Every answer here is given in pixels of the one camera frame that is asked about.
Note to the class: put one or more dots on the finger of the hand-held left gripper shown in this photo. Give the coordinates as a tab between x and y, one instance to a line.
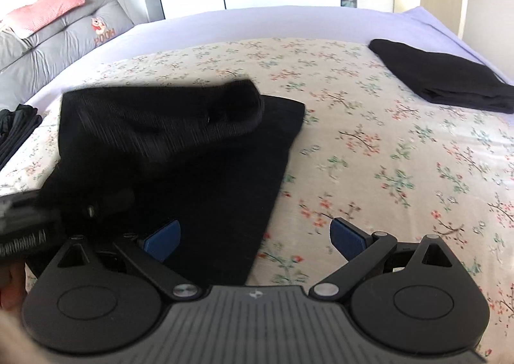
100	203

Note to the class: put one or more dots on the pink pillow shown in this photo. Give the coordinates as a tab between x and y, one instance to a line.
44	10

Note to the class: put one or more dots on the person's left hand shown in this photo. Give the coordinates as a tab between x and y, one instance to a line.
12	285

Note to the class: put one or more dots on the purple bed sheet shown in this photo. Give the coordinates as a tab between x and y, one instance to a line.
241	22

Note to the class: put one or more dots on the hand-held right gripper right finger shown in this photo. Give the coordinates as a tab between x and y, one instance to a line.
347	240

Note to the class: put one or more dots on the dark denim pants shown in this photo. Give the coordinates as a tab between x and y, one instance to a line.
180	171

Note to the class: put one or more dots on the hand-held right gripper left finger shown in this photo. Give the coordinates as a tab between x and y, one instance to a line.
164	242

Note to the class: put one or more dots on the floral printed blanket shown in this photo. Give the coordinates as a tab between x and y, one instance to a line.
361	147

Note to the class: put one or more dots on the folded black garment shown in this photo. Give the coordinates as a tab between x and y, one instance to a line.
445	75

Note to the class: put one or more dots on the grey headboard cushion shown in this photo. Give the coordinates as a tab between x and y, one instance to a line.
60	38

